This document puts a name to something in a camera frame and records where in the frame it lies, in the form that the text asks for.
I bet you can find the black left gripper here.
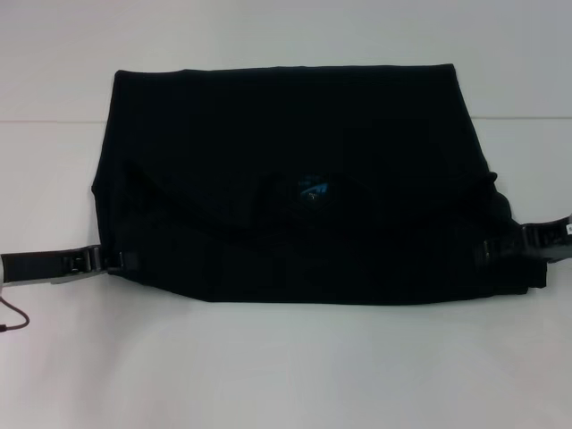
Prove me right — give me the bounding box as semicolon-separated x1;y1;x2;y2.
0;252;140;287

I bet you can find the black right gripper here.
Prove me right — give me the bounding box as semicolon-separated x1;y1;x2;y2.
480;215;572;281

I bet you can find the black t-shirt with FREE print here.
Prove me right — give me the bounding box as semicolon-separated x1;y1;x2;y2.
90;64;550;309

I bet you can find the left arm red cable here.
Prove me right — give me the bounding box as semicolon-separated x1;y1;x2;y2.
0;297;30;332

